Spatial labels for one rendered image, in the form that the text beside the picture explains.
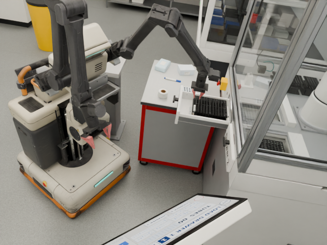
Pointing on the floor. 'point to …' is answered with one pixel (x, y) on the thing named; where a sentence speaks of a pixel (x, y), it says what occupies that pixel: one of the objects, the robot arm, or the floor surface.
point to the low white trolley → (180, 138)
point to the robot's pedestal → (117, 128)
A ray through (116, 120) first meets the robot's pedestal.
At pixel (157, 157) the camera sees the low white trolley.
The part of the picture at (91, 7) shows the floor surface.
